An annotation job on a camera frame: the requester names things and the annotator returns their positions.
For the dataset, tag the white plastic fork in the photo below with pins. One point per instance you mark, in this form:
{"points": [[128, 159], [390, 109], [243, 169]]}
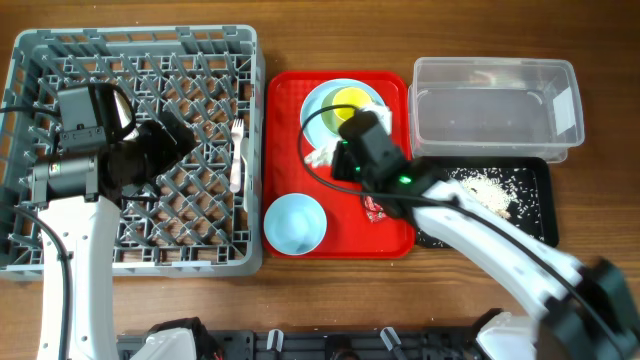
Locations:
{"points": [[237, 135]]}

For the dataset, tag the light green bowl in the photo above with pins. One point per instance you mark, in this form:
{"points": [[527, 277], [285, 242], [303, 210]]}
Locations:
{"points": [[327, 117]]}

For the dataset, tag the grey plastic dishwasher rack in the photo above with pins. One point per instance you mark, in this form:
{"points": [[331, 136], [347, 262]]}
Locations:
{"points": [[184, 223]]}

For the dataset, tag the black plastic waste tray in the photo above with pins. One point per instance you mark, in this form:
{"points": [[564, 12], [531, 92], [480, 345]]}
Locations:
{"points": [[542, 173]]}

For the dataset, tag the rice and food scraps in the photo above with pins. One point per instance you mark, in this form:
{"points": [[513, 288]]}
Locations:
{"points": [[510, 193]]}

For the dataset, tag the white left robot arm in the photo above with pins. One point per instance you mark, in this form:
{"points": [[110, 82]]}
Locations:
{"points": [[78, 194]]}

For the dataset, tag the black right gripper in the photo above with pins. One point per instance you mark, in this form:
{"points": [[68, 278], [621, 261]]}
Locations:
{"points": [[340, 163]]}

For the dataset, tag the light blue plate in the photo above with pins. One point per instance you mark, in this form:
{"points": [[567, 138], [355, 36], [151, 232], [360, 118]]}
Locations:
{"points": [[316, 133]]}

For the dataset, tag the white paper napkin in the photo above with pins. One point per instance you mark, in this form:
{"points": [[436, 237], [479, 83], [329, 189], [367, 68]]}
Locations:
{"points": [[323, 156]]}

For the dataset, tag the red plastic serving tray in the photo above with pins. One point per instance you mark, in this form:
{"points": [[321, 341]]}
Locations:
{"points": [[350, 234]]}

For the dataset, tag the light blue small bowl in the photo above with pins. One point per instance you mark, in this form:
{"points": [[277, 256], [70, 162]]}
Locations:
{"points": [[295, 224]]}

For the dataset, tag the yellow plastic cup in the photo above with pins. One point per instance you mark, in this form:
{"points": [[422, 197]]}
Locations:
{"points": [[345, 101]]}

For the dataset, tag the red plastic snack wrapper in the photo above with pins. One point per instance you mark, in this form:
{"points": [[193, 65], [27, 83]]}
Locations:
{"points": [[374, 212]]}

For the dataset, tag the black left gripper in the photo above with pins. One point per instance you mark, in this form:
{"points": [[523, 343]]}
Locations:
{"points": [[169, 152]]}

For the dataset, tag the clear plastic waste bin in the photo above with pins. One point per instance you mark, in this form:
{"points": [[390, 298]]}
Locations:
{"points": [[494, 106]]}

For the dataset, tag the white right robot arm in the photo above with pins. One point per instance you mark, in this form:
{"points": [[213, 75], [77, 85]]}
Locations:
{"points": [[572, 311]]}

